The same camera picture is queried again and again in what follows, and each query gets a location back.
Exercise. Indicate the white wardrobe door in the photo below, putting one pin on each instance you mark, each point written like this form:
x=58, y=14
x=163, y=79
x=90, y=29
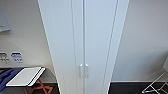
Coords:
x=63, y=33
x=100, y=33

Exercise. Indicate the white wall cabinet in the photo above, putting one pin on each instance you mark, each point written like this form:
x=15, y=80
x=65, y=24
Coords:
x=3, y=23

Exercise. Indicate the blue cloth bag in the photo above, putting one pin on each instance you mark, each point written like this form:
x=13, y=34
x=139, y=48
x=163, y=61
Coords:
x=8, y=76

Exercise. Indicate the white board with black edge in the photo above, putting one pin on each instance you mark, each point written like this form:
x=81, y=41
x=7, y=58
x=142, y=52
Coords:
x=25, y=76

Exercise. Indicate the orange folding stand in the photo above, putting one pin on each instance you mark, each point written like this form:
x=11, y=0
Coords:
x=38, y=89

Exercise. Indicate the white wardrobe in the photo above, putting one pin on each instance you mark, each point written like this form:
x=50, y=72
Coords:
x=122, y=20

